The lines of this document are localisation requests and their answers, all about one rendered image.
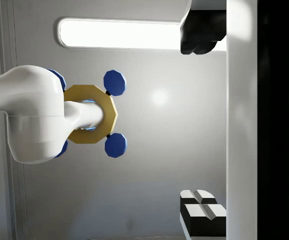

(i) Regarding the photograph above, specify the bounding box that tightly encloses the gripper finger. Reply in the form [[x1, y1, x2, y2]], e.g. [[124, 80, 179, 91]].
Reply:
[[179, 0, 227, 55], [179, 189, 227, 240]]

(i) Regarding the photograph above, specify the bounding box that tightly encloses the drone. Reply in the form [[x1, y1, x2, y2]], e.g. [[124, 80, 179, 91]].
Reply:
[[46, 69, 128, 159]]

